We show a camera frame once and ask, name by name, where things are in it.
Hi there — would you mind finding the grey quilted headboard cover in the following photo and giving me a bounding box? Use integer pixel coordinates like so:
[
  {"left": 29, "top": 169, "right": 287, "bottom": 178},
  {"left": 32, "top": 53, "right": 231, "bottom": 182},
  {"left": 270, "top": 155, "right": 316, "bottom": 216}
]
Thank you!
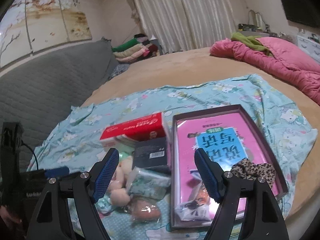
[{"left": 0, "top": 37, "right": 118, "bottom": 173}]

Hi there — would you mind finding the black cable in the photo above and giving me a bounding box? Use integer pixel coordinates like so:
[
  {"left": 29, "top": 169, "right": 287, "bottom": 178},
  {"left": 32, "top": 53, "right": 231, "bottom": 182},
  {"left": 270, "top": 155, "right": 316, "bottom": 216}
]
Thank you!
[{"left": 22, "top": 142, "right": 38, "bottom": 172}]

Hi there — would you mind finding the floral wall painting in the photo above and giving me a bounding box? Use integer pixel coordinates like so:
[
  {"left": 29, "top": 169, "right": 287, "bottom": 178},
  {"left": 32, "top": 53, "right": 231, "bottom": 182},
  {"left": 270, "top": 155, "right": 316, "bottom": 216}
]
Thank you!
[{"left": 0, "top": 0, "right": 93, "bottom": 68}]

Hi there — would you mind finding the round beige bed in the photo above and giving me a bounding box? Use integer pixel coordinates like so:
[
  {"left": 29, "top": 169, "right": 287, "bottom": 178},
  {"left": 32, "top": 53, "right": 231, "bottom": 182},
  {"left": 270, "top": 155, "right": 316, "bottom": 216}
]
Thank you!
[{"left": 81, "top": 46, "right": 320, "bottom": 240}]

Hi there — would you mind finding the small white printed packet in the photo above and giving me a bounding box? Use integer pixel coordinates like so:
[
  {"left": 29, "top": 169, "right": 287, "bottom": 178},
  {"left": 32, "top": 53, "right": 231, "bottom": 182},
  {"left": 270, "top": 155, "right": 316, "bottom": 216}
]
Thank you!
[{"left": 175, "top": 197, "right": 212, "bottom": 222}]

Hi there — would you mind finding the pink quilt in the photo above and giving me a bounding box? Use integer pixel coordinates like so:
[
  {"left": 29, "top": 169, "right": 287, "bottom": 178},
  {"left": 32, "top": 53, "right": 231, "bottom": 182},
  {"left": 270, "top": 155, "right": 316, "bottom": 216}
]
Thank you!
[{"left": 209, "top": 36, "right": 320, "bottom": 105}]

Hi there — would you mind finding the dark floral pillow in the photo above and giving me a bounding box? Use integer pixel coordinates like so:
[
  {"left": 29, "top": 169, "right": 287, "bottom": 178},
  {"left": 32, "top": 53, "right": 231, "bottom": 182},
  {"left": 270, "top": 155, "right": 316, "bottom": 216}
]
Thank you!
[{"left": 111, "top": 64, "right": 130, "bottom": 77}]

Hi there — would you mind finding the stack of folded blankets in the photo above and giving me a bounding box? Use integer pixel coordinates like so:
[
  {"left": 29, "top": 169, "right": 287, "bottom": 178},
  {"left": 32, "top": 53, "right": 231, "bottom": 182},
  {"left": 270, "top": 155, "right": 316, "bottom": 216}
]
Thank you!
[{"left": 111, "top": 34, "right": 160, "bottom": 63}]

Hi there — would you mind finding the beige plush toy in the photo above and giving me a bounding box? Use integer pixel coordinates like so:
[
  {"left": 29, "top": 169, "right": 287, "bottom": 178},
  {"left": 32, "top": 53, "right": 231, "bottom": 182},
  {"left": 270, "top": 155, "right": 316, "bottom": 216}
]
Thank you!
[{"left": 110, "top": 160, "right": 133, "bottom": 207}]

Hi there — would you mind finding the white drawer cabinet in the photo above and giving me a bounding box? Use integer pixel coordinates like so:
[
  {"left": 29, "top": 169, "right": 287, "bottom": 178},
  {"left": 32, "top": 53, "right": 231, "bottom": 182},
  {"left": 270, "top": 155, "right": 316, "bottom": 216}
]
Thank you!
[{"left": 296, "top": 32, "right": 320, "bottom": 63}]

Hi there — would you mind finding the white curtain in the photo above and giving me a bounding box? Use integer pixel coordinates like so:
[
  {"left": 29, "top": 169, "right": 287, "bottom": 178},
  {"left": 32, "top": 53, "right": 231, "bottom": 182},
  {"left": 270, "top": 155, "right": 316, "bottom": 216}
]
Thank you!
[{"left": 126, "top": 0, "right": 237, "bottom": 54}]

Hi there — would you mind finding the dark blue small box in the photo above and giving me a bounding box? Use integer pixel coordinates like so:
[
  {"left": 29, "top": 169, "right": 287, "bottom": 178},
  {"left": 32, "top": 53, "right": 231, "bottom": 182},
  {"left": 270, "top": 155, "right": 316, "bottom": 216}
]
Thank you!
[{"left": 132, "top": 137, "right": 173, "bottom": 174}]

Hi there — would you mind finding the green blanket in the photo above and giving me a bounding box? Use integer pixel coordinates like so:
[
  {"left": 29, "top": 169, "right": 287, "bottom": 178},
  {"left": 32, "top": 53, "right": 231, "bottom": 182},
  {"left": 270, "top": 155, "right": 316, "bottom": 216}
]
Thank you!
[{"left": 230, "top": 31, "right": 274, "bottom": 57}]

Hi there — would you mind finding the leopard print scrunchie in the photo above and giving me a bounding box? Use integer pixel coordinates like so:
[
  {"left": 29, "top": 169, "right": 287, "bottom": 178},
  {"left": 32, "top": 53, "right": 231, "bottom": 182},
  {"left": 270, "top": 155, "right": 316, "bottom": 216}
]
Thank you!
[{"left": 230, "top": 159, "right": 276, "bottom": 189}]

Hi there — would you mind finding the pink book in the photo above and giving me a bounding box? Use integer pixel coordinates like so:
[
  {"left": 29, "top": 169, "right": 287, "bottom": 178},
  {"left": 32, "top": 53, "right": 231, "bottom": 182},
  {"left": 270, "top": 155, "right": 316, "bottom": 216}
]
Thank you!
[{"left": 175, "top": 112, "right": 279, "bottom": 222}]

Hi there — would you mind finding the green print tissue packet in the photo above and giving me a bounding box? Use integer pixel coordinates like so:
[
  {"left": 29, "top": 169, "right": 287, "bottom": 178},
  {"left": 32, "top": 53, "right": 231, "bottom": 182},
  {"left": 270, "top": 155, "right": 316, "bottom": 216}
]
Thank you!
[{"left": 126, "top": 166, "right": 172, "bottom": 200}]

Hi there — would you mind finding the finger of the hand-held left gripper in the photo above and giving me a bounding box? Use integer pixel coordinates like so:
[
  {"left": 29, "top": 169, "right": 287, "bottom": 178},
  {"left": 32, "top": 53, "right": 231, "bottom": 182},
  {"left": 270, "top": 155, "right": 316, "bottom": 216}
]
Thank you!
[{"left": 44, "top": 166, "right": 83, "bottom": 180}]

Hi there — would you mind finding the cluttered dressing table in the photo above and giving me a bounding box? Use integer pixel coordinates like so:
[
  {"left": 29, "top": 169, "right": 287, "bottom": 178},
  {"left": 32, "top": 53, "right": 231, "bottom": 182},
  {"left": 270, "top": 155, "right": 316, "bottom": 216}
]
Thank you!
[{"left": 237, "top": 9, "right": 294, "bottom": 40}]

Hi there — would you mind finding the teal printed blanket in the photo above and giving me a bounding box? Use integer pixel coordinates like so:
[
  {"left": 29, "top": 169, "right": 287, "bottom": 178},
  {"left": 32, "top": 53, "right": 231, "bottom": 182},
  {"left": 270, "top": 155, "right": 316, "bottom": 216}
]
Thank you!
[{"left": 26, "top": 74, "right": 318, "bottom": 240}]

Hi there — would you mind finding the black wall television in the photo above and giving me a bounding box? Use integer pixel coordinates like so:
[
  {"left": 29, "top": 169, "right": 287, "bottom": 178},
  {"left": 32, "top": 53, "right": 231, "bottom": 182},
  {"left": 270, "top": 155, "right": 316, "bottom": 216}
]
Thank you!
[{"left": 279, "top": 0, "right": 320, "bottom": 28}]

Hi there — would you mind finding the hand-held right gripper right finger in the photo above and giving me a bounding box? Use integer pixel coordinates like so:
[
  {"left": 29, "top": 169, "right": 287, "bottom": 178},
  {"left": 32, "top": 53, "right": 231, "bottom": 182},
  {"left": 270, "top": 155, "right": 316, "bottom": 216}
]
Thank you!
[{"left": 194, "top": 148, "right": 290, "bottom": 240}]

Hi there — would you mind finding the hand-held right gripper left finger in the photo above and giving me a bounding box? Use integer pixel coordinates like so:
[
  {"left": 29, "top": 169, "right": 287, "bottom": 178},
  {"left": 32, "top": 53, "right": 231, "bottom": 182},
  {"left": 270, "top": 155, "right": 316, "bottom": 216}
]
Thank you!
[{"left": 26, "top": 147, "right": 120, "bottom": 240}]

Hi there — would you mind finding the red and white tissue box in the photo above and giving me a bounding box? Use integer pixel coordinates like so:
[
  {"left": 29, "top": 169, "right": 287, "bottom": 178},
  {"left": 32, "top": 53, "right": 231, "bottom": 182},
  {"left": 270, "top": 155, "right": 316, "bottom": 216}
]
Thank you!
[{"left": 100, "top": 112, "right": 172, "bottom": 155}]

